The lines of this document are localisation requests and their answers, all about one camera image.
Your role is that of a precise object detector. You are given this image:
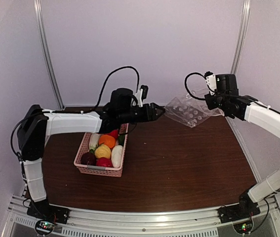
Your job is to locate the green vegetable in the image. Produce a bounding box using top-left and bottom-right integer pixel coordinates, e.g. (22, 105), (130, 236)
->
(118, 133), (127, 146)

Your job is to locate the black cable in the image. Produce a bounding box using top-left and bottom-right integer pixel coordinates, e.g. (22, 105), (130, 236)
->
(95, 66), (140, 109)
(184, 72), (207, 101)

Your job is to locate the clear zip top bag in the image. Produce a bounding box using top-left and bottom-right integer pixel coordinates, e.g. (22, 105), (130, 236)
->
(164, 93), (224, 128)

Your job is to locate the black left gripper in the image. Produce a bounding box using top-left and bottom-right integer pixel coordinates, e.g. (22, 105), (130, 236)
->
(119, 102), (165, 124)

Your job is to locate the left circuit board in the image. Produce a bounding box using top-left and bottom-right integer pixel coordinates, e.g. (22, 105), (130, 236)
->
(35, 220), (55, 235)

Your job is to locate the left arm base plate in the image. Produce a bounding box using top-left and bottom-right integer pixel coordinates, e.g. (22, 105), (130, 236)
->
(27, 205), (70, 224)

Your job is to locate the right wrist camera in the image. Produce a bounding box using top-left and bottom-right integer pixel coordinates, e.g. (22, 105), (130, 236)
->
(204, 71), (217, 95)

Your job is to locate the yellow peach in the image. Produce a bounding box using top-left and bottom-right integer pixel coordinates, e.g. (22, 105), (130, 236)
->
(94, 145), (111, 159)

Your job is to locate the white radish left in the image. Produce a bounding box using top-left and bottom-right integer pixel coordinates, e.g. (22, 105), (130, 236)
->
(88, 133), (101, 150)

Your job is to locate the red apple front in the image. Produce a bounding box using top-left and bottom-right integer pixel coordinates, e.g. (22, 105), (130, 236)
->
(96, 157), (113, 168)

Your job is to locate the white radish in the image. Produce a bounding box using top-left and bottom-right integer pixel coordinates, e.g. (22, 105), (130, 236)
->
(88, 133), (101, 150)
(111, 145), (123, 168)

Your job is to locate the red apple rear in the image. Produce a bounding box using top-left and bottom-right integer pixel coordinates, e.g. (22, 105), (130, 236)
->
(108, 129), (119, 140)

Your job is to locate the red apple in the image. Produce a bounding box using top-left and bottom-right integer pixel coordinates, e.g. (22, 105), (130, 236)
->
(108, 129), (119, 140)
(96, 157), (113, 168)

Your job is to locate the right rear aluminium post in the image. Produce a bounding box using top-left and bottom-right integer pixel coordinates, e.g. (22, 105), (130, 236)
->
(231, 0), (251, 74)

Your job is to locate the front aluminium frame rail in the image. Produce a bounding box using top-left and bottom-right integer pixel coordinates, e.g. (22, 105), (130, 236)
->
(2, 194), (280, 237)

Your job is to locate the pink plastic basket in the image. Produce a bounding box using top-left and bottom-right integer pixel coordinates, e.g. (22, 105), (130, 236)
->
(74, 124), (128, 177)

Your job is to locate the left black cable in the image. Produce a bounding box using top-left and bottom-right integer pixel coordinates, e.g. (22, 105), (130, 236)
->
(95, 66), (140, 109)

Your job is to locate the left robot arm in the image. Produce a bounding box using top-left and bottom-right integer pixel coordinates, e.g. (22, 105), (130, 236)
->
(12, 86), (165, 219)

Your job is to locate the circuit board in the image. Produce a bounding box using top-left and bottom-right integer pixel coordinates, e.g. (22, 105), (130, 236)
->
(35, 220), (55, 235)
(233, 221), (253, 235)

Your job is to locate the aluminium post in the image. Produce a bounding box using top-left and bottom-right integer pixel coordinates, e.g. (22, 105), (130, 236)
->
(231, 0), (251, 74)
(34, 0), (65, 110)

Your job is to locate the orange tangerine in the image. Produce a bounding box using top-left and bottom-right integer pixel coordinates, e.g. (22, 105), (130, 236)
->
(98, 134), (116, 149)

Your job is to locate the right side aluminium rail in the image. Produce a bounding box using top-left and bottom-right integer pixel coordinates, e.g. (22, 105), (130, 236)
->
(226, 117), (262, 183)

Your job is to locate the right circuit board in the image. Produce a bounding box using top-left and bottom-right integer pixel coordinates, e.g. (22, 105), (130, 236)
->
(233, 221), (253, 235)

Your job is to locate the right black cable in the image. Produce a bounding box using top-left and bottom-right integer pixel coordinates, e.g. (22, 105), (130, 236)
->
(184, 72), (207, 101)

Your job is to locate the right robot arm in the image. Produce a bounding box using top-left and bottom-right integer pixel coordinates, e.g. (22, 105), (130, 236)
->
(204, 72), (280, 218)

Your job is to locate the left rear aluminium post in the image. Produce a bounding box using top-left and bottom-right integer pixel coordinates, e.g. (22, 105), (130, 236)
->
(34, 0), (65, 110)

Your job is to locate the white radish right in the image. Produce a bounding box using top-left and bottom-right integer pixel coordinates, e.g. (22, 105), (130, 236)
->
(111, 145), (123, 168)

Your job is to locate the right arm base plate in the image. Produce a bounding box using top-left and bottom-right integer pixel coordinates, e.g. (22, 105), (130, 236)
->
(217, 204), (260, 224)

